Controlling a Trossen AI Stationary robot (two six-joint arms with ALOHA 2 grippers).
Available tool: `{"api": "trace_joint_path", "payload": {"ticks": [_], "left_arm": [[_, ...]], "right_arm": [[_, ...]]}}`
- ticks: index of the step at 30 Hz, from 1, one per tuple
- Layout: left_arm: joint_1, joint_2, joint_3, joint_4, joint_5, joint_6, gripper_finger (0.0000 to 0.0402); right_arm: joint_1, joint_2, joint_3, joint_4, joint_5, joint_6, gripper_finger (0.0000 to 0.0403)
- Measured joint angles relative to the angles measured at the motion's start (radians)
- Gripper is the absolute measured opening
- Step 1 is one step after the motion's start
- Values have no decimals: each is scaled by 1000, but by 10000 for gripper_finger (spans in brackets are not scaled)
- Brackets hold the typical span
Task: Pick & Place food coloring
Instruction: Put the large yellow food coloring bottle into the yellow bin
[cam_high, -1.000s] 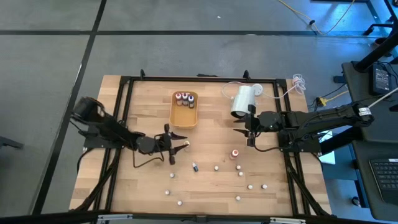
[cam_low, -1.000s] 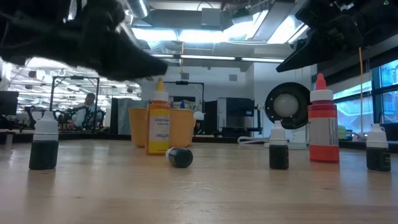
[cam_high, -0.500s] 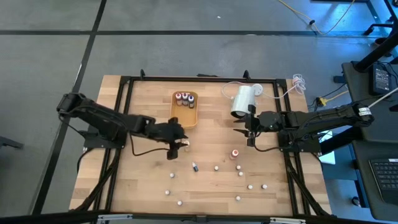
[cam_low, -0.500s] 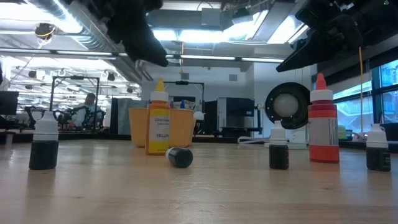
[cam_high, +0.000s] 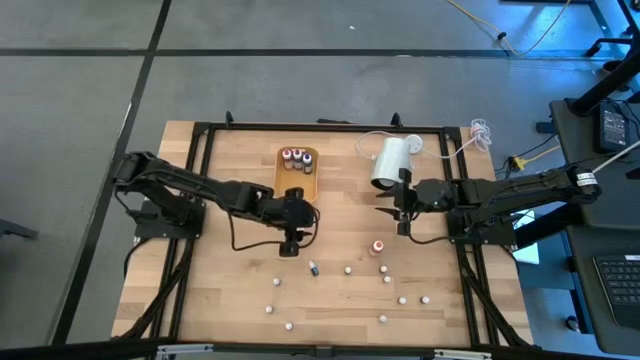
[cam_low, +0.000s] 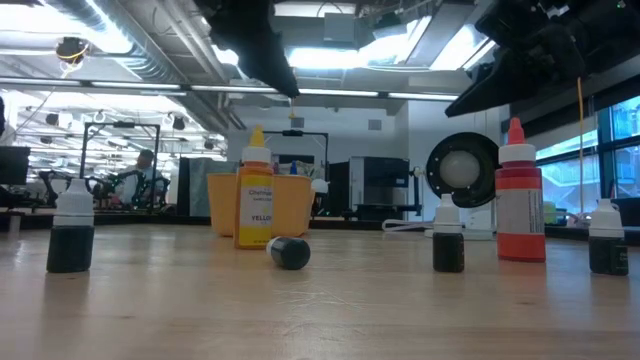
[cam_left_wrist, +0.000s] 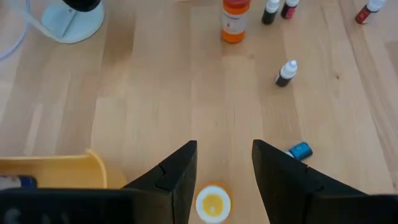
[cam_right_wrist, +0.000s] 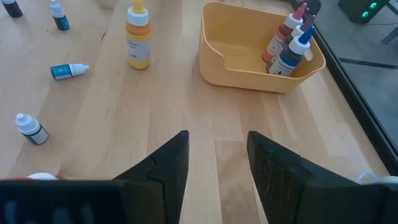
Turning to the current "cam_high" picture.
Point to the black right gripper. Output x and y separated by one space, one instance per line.
430 195

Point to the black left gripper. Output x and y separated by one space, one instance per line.
295 215

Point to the red food colouring bottle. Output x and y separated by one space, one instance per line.
376 247

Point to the blue food colouring bottle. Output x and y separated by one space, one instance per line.
307 161

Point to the small black dropper bottle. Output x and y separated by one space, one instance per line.
314 268

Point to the purple food colouring bottle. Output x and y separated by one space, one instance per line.
297 156

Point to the pink food colouring bottle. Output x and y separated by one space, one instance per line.
287 156

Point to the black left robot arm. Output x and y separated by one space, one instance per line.
200 187

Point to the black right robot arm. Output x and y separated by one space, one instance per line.
525 192

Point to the yellow plastic bin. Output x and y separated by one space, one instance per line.
300 180

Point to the white cylindrical spot lamp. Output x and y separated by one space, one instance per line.
390 160

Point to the yellow plug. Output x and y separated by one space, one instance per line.
519 162

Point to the black side desk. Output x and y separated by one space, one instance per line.
585 280

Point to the black caster wheel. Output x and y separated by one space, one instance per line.
572 323

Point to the black power adapter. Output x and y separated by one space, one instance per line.
612 127

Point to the black keyboard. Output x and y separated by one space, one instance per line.
620 285

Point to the black office chair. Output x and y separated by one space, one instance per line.
607 44

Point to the grey furniture foot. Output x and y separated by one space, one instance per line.
15 230

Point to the black frame clamp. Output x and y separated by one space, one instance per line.
229 119
396 120

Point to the silver metal bracket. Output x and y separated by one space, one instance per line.
462 354
185 349

